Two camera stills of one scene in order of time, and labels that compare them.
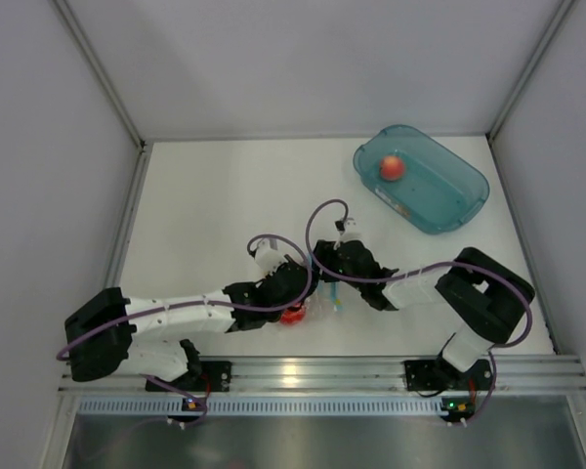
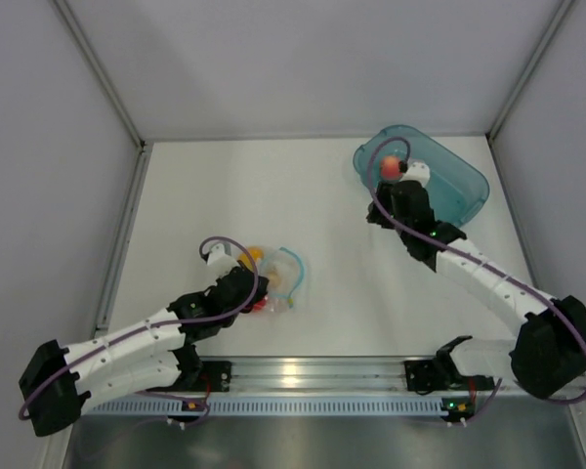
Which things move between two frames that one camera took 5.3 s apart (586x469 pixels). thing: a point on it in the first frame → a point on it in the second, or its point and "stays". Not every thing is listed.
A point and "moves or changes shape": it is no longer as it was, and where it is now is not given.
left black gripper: x=281 y=266 → x=264 y=288
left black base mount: x=216 y=375 stays
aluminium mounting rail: x=511 y=375 stays
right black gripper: x=325 y=252 → x=386 y=193
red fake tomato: x=293 y=317 moves or changes shape
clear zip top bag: x=325 y=307 moves or changes shape
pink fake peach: x=392 y=167 stays
